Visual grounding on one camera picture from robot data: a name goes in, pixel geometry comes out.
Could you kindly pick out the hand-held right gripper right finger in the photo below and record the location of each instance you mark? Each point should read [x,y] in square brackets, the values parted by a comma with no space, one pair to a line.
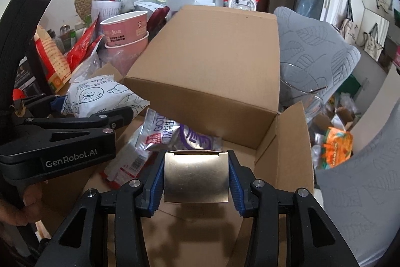
[236,185]

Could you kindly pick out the green bag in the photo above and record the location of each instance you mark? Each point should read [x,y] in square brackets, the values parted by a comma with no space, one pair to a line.
[350,85]

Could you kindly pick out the white doodle-print snack bag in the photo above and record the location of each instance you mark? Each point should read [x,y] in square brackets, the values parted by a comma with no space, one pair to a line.
[93,95]

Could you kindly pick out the orange red paper bag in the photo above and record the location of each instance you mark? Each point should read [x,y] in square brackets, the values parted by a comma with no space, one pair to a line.
[51,60]

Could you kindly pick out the black printed pouch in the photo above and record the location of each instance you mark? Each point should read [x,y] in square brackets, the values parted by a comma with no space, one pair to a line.
[26,76]

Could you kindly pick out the orange snack bag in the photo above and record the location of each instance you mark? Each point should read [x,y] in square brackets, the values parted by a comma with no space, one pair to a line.
[339,148]

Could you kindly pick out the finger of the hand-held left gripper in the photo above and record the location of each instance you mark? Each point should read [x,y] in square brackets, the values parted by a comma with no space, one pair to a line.
[40,104]
[81,123]

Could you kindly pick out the large cardboard box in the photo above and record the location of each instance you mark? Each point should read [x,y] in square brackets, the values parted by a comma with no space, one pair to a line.
[218,60]

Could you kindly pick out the long red snack packet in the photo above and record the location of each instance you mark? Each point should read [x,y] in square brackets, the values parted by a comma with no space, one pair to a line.
[125,167]

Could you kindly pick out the purple silver snack packet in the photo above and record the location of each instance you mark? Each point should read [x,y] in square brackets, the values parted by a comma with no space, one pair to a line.
[181,135]

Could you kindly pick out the grey leaf-pattern chair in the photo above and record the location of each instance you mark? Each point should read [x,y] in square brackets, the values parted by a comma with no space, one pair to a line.
[359,207]
[312,35]

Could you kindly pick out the person's left hand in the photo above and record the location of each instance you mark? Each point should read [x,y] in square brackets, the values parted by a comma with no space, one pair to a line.
[31,204]

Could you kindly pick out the red snack bag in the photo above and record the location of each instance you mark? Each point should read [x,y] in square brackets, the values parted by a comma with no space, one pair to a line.
[84,48]

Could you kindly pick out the white green flat box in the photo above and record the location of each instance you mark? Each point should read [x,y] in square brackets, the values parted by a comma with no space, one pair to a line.
[168,1]

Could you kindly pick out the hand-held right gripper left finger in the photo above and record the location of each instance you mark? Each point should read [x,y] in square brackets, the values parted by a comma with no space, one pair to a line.
[156,185]

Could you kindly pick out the canvas tote bag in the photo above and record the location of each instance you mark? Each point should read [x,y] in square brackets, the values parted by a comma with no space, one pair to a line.
[348,26]

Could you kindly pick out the pink paper cup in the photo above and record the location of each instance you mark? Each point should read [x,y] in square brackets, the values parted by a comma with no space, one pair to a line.
[125,54]
[125,29]

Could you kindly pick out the small brown gold-faced box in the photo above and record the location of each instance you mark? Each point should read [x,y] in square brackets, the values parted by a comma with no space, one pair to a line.
[195,176]

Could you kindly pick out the white paper bag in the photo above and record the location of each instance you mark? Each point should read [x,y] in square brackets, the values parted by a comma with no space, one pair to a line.
[111,4]

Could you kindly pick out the glass mug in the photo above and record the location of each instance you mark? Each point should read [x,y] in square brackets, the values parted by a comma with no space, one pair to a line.
[300,91]

